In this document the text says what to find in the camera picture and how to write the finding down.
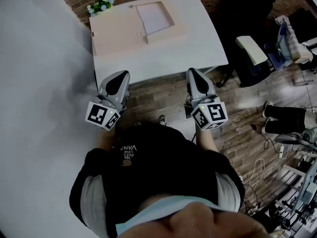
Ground white A4 paper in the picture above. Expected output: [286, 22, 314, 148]
[135, 1, 175, 36]

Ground white floor cable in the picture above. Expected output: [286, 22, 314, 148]
[241, 157, 273, 203]

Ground potted blue white flowers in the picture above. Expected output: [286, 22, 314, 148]
[86, 0, 118, 17]

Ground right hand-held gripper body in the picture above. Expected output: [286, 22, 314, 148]
[184, 82, 228, 131]

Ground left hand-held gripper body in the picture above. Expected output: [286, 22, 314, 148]
[85, 92, 129, 131]

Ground person's black t-shirt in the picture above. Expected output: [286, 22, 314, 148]
[69, 122, 246, 238]

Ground blue fabric pile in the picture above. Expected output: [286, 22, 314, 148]
[264, 15, 314, 72]

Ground black floor cable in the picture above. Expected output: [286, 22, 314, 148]
[250, 123, 281, 151]

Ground cream flat box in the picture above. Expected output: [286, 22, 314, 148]
[234, 35, 269, 66]

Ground person's right forearm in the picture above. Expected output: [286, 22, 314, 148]
[195, 127, 220, 156]

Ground metal equipment rack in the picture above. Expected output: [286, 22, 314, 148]
[245, 152, 317, 238]

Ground light blue face mask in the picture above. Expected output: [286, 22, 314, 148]
[116, 201, 231, 237]

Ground person's left forearm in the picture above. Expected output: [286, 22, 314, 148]
[96, 127, 117, 153]

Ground person's face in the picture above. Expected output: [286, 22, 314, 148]
[121, 203, 280, 238]

